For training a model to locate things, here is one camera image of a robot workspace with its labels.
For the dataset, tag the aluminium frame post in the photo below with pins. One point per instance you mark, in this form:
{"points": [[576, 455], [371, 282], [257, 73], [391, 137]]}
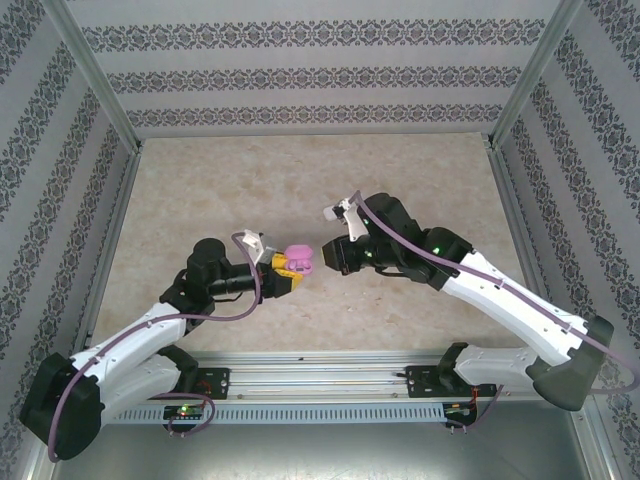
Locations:
{"points": [[532, 75], [95, 75]]}

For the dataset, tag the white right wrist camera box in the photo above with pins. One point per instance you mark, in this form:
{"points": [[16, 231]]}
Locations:
{"points": [[357, 225]]}

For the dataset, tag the right small circuit board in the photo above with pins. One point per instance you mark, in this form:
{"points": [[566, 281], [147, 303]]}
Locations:
{"points": [[457, 410]]}

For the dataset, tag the pink earbud charging case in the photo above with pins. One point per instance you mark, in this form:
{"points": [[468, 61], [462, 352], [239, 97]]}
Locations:
{"points": [[300, 250]]}

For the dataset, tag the small circuit board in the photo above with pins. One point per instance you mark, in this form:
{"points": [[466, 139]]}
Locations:
{"points": [[185, 411], [457, 410]]}

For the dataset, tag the aluminium mounting rail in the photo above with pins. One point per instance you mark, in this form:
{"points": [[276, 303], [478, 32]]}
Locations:
{"points": [[320, 380]]}

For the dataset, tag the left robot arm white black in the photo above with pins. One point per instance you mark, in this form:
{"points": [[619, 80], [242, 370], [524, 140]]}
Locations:
{"points": [[125, 340]]}

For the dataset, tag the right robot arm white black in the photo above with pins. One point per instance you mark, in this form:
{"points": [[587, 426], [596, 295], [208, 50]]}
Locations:
{"points": [[510, 315]]}

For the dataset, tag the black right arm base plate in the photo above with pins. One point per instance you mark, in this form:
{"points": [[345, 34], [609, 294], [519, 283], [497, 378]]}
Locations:
{"points": [[420, 382]]}

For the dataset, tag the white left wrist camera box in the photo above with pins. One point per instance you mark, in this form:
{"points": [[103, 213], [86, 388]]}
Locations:
{"points": [[260, 247]]}

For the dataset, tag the grey metal sheet panel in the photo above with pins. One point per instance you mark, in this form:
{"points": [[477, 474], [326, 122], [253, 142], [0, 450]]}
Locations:
{"points": [[320, 455]]}

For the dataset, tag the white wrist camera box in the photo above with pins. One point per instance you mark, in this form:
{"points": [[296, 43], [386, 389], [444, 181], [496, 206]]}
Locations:
{"points": [[260, 247], [357, 225]]}

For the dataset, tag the left small circuit board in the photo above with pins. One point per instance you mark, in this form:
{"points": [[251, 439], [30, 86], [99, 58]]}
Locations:
{"points": [[185, 411]]}

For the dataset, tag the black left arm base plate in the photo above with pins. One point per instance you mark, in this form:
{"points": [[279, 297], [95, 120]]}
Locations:
{"points": [[220, 385]]}

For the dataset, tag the aluminium side rail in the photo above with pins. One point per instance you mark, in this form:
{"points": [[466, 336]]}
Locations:
{"points": [[512, 200], [117, 225]]}

